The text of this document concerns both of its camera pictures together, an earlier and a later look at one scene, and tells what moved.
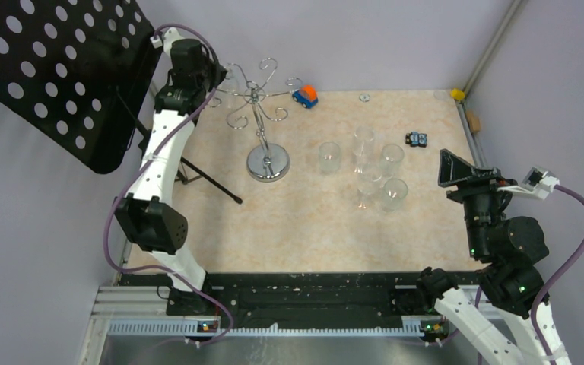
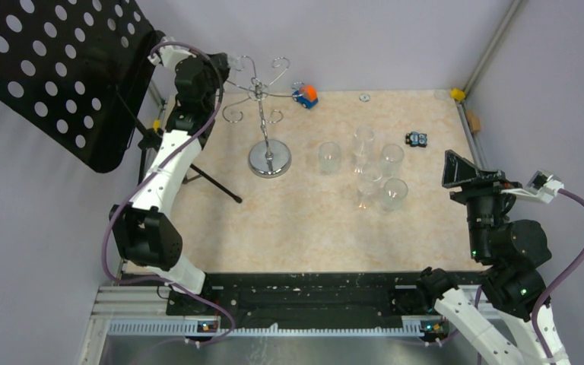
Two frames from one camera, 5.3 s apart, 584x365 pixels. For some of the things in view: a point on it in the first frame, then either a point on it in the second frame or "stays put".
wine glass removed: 391,154 stays put
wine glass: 229,88 → 236,61
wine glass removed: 364,158 stays put
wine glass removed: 329,158 stays put
